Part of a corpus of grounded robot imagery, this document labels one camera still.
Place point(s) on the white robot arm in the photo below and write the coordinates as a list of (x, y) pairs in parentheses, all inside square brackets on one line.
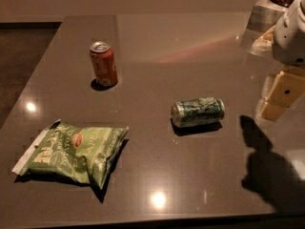
[(288, 43)]

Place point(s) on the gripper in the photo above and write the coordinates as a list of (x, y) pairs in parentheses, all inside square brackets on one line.
[(290, 40)]

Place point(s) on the grey metal box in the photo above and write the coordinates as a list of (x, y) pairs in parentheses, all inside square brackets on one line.
[(265, 14)]

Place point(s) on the orange soda can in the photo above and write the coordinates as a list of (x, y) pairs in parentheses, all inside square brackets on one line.
[(102, 58)]

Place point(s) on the green chip bag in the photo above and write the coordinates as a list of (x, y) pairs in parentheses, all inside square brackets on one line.
[(83, 155)]

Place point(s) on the green soda can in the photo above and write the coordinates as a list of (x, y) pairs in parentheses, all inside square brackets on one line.
[(195, 112)]

